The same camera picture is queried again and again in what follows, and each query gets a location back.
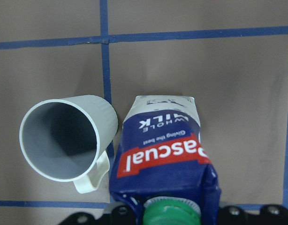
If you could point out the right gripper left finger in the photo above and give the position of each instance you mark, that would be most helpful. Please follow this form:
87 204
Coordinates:
113 214

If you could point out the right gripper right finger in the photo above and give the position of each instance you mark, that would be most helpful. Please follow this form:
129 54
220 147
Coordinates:
270 214

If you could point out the blue white milk carton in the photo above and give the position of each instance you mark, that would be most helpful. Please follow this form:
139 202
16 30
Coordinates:
161 170

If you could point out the white ribbed mug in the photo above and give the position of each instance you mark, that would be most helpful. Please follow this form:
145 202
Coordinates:
66 139

